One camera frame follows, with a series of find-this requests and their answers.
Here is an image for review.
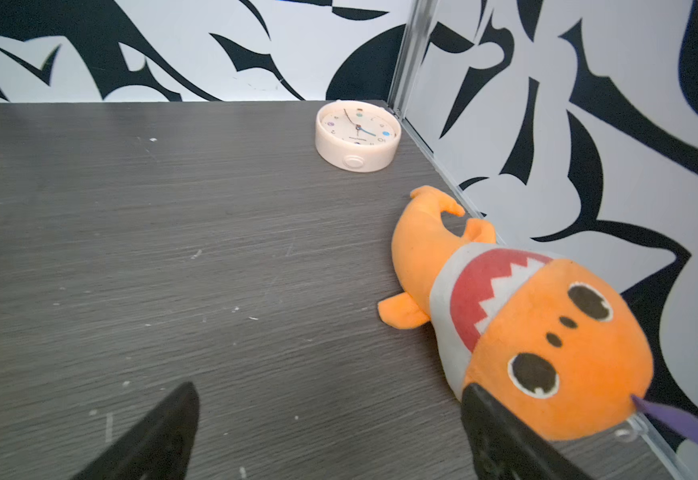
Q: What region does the beige round alarm clock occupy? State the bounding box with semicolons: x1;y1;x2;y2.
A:
315;100;402;173

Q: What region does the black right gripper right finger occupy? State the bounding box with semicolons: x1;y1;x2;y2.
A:
461;383;589;480

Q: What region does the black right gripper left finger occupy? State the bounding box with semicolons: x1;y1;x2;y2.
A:
73;381;200;480

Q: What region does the orange shark plush toy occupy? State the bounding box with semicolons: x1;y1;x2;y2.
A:
376;185;698;448

